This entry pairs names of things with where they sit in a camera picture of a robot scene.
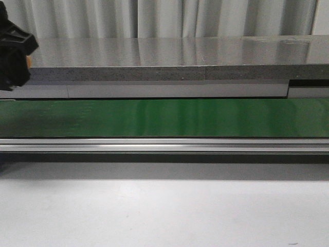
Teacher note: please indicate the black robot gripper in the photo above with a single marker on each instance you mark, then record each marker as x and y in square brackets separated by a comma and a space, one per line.
[16, 44]

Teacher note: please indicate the yellow mushroom push button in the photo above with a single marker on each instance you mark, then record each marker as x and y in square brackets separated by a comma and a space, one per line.
[28, 61]

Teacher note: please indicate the white pleated curtain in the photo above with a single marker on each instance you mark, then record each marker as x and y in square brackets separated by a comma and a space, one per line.
[168, 19]

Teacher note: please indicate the grey stone slab table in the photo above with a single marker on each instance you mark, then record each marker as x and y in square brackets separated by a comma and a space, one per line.
[181, 59]

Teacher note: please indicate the green conveyor belt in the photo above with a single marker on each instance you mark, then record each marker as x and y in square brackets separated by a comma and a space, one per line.
[165, 118]

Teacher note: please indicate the aluminium front conveyor rail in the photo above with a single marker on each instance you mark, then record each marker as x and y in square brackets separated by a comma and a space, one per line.
[166, 145]

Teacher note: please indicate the grey rear conveyor rail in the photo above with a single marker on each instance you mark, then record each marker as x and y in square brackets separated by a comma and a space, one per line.
[245, 88]

